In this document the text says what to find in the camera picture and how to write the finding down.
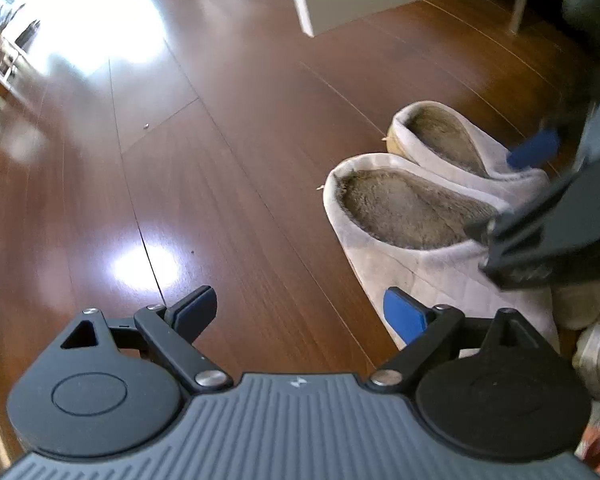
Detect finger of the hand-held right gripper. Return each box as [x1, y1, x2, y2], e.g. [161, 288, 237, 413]
[464, 184, 574, 290]
[507, 102, 589, 169]

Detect beige quilted slipper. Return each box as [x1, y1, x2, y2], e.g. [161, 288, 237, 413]
[322, 152, 561, 356]
[384, 101, 551, 201]

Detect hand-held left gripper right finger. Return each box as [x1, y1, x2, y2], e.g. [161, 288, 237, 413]
[369, 287, 556, 392]

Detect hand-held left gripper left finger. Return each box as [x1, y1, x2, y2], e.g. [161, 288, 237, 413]
[59, 285, 229, 394]

